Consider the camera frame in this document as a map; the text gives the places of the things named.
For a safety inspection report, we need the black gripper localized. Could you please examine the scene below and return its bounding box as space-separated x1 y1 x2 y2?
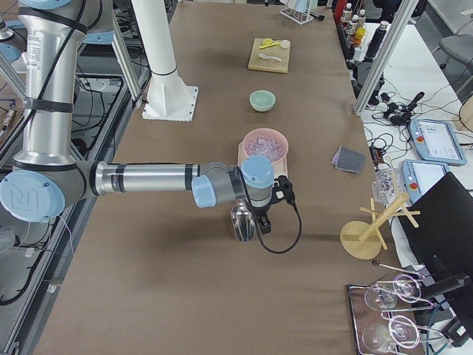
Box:
246 201 272 234

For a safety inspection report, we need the white ceramic spoon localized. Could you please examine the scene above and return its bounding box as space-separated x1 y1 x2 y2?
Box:
258 53 282 63

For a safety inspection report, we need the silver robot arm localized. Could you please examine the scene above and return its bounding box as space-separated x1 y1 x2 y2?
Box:
1 1 278 233

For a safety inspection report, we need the metal ice scoop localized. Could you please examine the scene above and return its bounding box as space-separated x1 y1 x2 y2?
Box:
231 201 256 243

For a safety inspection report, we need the pink bowl of ice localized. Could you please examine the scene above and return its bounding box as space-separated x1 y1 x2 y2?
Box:
242 128 289 163

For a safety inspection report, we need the mint green bowl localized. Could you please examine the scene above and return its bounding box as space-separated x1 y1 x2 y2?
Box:
249 89 276 112

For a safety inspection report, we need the clear plastic ice bag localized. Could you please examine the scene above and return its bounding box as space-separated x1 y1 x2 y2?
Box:
372 168 405 205

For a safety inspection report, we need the cream plastic tray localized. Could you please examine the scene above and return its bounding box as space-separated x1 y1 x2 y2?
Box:
237 141 289 178

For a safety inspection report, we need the wooden mug tree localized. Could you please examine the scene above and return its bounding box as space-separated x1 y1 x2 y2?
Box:
339 192 421 260

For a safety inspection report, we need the grey folded cloth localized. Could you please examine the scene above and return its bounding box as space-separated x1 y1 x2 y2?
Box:
331 146 366 175

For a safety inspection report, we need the upper wine glass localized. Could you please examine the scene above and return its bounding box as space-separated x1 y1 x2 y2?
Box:
364 274 421 311

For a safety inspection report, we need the wine glass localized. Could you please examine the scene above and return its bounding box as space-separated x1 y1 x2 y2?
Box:
364 274 421 311
361 315 420 354

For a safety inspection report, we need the lower wine glass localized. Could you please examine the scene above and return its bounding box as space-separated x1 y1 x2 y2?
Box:
361 315 420 354

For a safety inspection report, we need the lower teach pendant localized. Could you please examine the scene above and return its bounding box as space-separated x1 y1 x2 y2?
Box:
401 159 449 203

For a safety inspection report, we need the teach pendant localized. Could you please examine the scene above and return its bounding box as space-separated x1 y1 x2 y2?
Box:
409 118 467 166
401 159 449 203

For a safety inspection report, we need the bamboo cutting board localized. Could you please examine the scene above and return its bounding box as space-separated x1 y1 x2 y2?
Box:
248 38 291 74

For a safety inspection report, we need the black monitor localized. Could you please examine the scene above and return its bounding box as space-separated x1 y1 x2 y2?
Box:
398 171 473 308

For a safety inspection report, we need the upper teach pendant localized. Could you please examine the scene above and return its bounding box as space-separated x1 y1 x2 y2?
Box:
409 118 467 166

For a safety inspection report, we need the black water bottle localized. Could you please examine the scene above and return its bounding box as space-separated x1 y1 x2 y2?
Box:
365 21 389 62

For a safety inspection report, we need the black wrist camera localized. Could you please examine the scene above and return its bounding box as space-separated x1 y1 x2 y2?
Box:
271 175 296 206

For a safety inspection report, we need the black camera cable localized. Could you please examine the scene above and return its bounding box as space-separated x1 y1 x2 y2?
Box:
256 201 302 254

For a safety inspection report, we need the aluminium frame post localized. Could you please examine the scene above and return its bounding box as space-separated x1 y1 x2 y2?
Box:
353 0 418 116

